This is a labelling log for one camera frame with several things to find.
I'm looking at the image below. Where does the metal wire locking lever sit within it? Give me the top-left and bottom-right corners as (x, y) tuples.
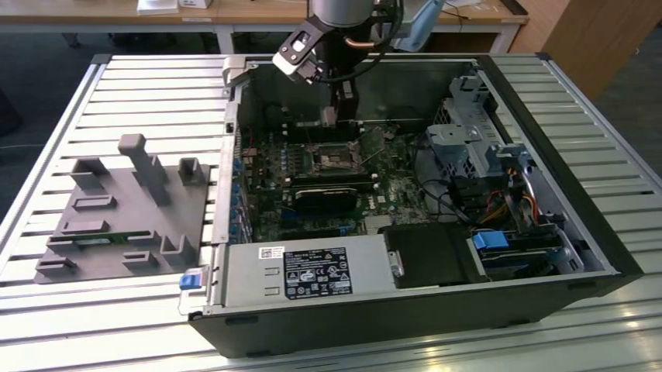
(363, 132), (389, 165)

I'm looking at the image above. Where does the metal CPU socket cover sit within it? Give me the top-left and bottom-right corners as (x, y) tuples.
(358, 129), (389, 167)

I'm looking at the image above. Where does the CPU socket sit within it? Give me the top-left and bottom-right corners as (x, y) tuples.
(309, 141), (365, 174)

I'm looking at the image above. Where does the pale blue teach pendant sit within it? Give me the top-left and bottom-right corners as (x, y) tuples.
(393, 0), (446, 52)

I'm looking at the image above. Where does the silver metal drive cage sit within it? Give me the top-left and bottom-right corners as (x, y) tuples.
(423, 75), (524, 183)

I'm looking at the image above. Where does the black graphics card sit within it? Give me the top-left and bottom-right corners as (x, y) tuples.
(293, 185), (358, 216)

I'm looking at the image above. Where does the green motherboard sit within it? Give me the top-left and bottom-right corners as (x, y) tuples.
(241, 129), (434, 243)

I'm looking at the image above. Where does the white cardboard box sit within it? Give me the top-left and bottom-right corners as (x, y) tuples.
(136, 0), (181, 16)

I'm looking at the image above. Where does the silver chipset heatsink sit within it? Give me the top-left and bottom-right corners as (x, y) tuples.
(363, 215), (394, 234)

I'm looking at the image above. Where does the wooden cabinet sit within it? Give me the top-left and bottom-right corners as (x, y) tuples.
(509, 0), (662, 102)

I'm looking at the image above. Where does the black plastic shroud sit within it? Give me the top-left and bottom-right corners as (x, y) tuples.
(379, 222), (490, 291)

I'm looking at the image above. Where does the hard disk in blue carrier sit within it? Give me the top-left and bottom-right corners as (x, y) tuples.
(467, 229), (565, 282)

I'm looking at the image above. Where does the wooden desk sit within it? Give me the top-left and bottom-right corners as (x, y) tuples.
(0, 0), (530, 55)

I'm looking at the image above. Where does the silver power supply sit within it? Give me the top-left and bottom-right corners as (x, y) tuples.
(214, 236), (402, 311)

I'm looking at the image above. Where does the grey parts rack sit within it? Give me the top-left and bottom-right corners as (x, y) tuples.
(31, 133), (214, 287)

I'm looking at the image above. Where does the green RAM stick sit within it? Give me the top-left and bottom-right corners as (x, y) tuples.
(71, 231), (156, 246)

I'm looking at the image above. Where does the black PC case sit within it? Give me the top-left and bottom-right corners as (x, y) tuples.
(186, 53), (646, 360)

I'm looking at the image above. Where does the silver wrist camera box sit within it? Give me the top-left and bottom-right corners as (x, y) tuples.
(273, 17), (334, 85)

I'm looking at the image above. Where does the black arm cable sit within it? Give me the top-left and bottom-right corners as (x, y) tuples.
(310, 0), (402, 84)

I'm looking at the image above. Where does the grey disk bay frame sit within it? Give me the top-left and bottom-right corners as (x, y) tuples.
(494, 143), (589, 274)

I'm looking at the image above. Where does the coloured power wire bundle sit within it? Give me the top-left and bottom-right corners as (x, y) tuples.
(478, 166), (542, 228)

